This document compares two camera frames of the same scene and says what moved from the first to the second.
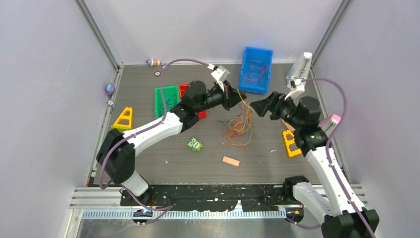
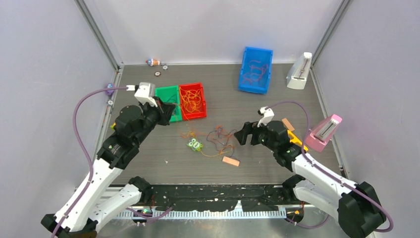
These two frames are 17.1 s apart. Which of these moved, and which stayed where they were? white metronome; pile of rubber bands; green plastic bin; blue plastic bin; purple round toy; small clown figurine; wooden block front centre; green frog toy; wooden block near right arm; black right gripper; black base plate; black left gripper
Moved: black right gripper; pile of rubber bands; black left gripper
Stayed: blue plastic bin; green frog toy; purple round toy; wooden block near right arm; wooden block front centre; white metronome; green plastic bin; black base plate; small clown figurine
